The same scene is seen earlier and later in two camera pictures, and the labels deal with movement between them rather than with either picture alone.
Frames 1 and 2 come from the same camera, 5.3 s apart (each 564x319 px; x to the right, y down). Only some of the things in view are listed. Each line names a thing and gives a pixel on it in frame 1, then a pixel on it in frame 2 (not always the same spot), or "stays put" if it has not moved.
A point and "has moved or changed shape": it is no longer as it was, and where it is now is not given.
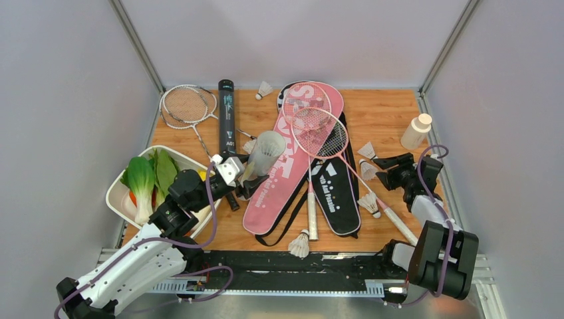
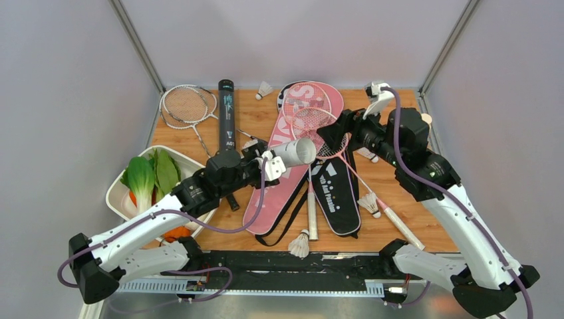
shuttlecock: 368,151 stays put
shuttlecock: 249,146 stays put
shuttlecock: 299,246 stays put
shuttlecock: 265,90 stays put
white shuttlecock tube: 268,147 has moved or changed shape
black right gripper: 404,160 to 350,121
